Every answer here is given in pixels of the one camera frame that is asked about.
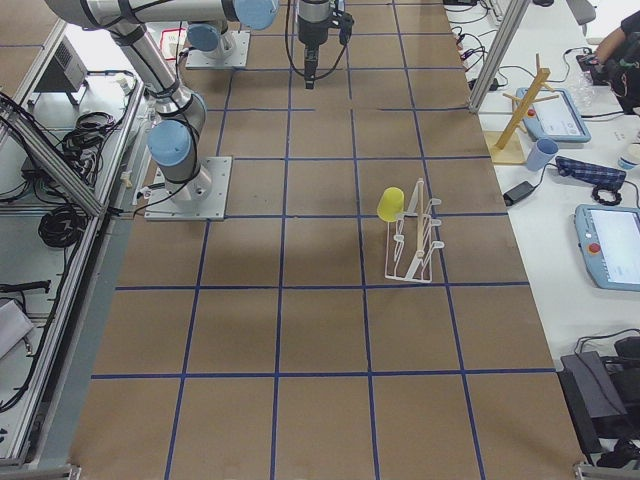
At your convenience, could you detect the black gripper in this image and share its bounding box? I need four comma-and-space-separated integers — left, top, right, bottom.
296, 0, 354, 90

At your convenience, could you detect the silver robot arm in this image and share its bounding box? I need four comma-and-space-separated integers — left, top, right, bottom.
47, 1, 279, 202

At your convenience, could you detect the light blue plastic cup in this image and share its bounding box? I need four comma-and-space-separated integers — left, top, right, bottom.
525, 138, 559, 171

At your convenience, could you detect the white paper cup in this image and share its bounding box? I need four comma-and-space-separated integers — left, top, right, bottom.
618, 142, 640, 170

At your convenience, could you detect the wooden mug tree stand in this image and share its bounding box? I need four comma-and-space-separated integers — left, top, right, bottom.
483, 55, 559, 165

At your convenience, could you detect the blue teach pendant far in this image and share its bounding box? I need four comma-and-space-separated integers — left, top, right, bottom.
523, 88, 591, 143

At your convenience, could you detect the blue teach pendant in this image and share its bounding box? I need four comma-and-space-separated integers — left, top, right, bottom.
523, 88, 591, 143
574, 204, 639, 292

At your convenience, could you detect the grey control box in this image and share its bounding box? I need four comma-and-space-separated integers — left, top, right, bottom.
34, 36, 88, 106

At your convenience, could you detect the black power adapter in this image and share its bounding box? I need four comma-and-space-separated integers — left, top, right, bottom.
503, 181, 536, 207

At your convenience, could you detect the blue plaid cloth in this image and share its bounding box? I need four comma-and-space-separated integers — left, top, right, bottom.
555, 156, 626, 191

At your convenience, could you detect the person in black shirt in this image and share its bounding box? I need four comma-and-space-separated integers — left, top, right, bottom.
591, 11, 639, 114

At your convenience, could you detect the blue teach pendant near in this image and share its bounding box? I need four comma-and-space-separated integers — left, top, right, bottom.
574, 204, 639, 292

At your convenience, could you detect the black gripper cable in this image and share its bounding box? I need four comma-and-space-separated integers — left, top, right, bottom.
284, 0, 350, 81

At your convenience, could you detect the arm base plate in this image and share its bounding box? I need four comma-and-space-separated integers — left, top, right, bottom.
144, 156, 233, 221
186, 30, 250, 70

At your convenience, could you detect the aluminium frame post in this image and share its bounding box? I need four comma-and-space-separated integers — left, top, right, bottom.
468, 0, 530, 114

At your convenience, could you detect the white wire cup rack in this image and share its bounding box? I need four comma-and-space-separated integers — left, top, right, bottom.
384, 178, 445, 284

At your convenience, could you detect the coiled black cable bundle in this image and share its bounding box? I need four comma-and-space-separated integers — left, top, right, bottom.
38, 205, 84, 250

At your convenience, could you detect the black bead bracelet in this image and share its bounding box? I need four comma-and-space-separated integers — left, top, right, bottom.
591, 183, 623, 206

